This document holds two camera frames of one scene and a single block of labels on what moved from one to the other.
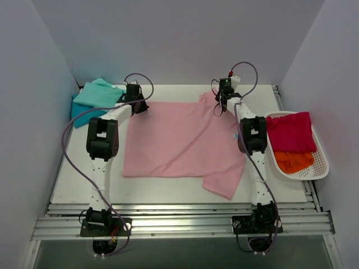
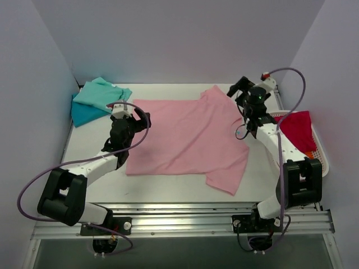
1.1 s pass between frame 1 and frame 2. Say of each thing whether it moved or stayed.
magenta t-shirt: stayed
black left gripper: moved
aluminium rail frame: stayed
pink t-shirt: stayed
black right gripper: moved
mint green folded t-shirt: stayed
